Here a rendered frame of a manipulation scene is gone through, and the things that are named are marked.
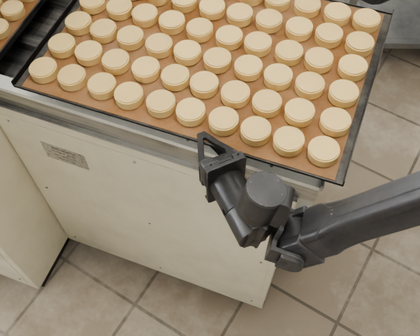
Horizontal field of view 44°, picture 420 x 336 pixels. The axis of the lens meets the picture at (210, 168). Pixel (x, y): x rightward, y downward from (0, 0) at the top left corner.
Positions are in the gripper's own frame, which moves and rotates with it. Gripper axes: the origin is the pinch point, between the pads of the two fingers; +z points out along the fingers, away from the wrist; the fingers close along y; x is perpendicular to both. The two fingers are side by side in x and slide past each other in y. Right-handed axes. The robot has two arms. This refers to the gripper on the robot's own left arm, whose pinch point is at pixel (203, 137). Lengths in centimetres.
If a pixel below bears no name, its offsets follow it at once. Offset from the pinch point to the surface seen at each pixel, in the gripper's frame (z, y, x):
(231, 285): -2, 79, 7
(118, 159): 16.5, 22.5, -12.8
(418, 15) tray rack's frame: 73, 85, 132
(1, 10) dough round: 54, 8, -24
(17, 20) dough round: 51, 10, -22
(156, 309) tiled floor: 7, 100, -16
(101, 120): 18.5, 10.5, -13.5
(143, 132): 12.3, 10.2, -7.2
